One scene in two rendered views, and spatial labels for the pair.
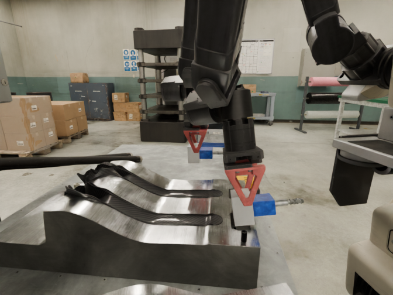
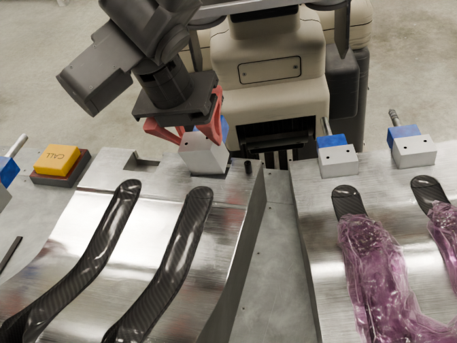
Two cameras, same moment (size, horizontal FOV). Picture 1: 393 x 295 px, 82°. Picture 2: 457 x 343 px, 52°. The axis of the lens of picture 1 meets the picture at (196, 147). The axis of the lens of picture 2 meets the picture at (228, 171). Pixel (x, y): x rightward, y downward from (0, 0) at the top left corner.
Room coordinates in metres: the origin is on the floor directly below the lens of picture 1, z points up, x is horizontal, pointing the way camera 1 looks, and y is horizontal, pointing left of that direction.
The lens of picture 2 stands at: (0.21, 0.37, 1.36)
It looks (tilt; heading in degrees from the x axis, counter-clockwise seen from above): 45 degrees down; 287
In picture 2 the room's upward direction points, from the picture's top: 12 degrees counter-clockwise
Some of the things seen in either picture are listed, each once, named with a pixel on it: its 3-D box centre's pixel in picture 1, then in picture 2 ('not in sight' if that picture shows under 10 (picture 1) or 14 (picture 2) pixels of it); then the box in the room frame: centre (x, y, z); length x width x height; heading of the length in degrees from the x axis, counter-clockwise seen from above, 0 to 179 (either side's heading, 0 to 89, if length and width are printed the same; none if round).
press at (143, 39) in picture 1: (171, 87); not in sight; (5.05, 0.56, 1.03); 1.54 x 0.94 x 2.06; 171
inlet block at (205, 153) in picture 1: (209, 153); (1, 167); (0.67, -0.04, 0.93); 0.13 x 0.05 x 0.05; 83
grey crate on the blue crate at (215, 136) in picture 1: (216, 136); not in sight; (3.63, -0.33, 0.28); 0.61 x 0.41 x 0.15; 81
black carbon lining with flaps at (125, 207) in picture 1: (143, 191); (113, 278); (0.45, 0.12, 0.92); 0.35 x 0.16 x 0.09; 84
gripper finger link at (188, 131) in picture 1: (196, 136); not in sight; (0.66, 0.00, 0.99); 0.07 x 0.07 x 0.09; 83
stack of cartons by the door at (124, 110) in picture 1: (127, 106); not in sight; (6.92, 2.09, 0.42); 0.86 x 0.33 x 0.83; 81
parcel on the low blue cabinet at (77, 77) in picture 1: (79, 78); not in sight; (7.03, 3.50, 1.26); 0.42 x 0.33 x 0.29; 81
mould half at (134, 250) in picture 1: (140, 208); (113, 309); (0.46, 0.13, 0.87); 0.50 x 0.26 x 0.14; 84
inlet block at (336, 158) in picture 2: not in sight; (331, 145); (0.21, -0.17, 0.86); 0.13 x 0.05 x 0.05; 101
